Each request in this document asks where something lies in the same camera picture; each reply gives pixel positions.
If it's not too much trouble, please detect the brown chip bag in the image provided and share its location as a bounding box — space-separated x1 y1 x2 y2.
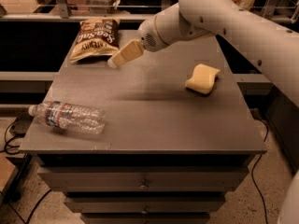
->
70 17 120 63

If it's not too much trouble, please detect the clear plastic water bottle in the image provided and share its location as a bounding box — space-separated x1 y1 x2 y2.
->
28 101 106 134

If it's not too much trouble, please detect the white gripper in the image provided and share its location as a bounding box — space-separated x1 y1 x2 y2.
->
107 3 214 68

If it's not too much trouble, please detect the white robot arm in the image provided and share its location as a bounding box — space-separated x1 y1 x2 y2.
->
108 0 299 106

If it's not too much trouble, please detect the yellow sponge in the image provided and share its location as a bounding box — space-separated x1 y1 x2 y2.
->
185 63 221 95

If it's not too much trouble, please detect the grey drawer cabinet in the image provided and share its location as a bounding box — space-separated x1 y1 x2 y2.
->
21 37 266 224

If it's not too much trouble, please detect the drawer knob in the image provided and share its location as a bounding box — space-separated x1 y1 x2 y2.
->
139 179 149 190
140 205 149 215

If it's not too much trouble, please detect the black cables left floor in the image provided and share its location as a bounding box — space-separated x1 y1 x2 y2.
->
0 114 52 224

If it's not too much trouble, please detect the top drawer knob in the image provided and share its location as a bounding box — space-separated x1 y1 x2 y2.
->
139 179 149 190

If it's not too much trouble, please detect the metal railing frame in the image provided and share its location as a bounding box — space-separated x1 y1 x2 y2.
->
0 0 299 25

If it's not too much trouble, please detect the black cable right floor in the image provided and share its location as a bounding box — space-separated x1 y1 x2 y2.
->
250 119 270 224

